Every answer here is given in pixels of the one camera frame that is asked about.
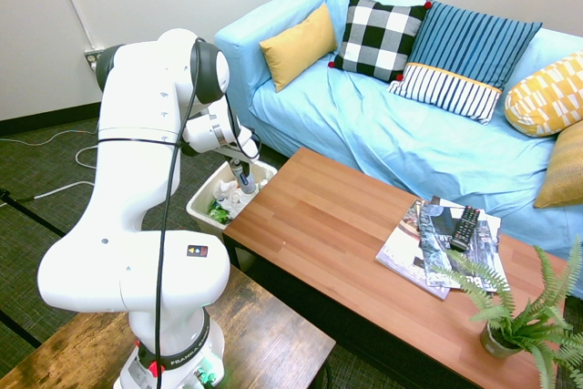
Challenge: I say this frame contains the wall power outlet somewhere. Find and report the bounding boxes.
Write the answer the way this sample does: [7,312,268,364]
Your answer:
[83,46,107,73]

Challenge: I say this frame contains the silver blue drink can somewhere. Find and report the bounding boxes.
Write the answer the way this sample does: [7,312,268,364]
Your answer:
[232,160,258,197]

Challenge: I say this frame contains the stack of magazines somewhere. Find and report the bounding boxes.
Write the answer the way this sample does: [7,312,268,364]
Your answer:
[374,199,457,302]

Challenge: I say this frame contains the green plastic wrapper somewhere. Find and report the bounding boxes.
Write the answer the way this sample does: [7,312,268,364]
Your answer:
[207,205,234,227]

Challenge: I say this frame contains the crumpled white paper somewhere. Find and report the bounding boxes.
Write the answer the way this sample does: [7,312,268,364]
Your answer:
[213,178,256,209]

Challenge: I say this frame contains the black tripod leg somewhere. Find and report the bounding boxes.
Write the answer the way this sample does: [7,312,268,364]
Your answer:
[0,309,43,350]
[0,187,67,238]

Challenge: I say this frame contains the beige plastic trash bin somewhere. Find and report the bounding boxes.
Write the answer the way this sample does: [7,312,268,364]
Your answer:
[185,159,279,272]

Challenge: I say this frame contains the dark cover magazine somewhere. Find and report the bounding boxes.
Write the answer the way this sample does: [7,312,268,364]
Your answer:
[417,204,510,295]

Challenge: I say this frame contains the reddish wood coffee table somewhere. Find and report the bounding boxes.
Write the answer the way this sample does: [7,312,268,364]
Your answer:
[221,147,576,389]

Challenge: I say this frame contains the potted green fern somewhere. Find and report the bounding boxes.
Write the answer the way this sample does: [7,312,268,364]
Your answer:
[429,233,583,389]

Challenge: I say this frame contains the black white checkered pillow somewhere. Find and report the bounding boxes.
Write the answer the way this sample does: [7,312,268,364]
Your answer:
[327,0,434,83]

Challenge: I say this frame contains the rustic brown robot table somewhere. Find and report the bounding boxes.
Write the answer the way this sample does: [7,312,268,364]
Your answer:
[0,265,337,389]

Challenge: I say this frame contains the thin grey floor cable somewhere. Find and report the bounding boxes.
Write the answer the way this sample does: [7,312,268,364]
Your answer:
[0,126,99,148]

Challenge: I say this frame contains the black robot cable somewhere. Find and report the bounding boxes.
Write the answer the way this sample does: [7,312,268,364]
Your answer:
[153,36,257,379]

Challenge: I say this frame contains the white floor cable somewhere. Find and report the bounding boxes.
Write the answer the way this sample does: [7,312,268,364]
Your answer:
[33,144,99,201]

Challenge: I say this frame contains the light blue sofa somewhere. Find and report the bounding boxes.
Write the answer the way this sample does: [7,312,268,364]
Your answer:
[213,0,583,302]

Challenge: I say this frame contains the plain mustard pillow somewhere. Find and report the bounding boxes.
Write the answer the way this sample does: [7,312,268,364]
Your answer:
[259,1,339,94]

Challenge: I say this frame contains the mustard textured pillow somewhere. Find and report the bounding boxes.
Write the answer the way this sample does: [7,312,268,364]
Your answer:
[533,120,583,210]

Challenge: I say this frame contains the black remote control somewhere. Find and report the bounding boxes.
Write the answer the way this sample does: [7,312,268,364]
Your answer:
[450,205,482,253]

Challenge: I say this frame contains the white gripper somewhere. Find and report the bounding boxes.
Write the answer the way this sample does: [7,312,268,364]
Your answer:
[212,126,262,184]

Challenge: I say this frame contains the yellow white patterned bolster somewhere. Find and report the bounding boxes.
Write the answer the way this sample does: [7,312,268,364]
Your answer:
[504,49,583,138]

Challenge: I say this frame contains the blue striped pillow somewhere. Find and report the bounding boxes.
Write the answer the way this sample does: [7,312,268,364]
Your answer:
[386,0,545,127]

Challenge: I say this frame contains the pale cover magazine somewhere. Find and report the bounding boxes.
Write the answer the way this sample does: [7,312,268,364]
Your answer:
[429,196,503,245]

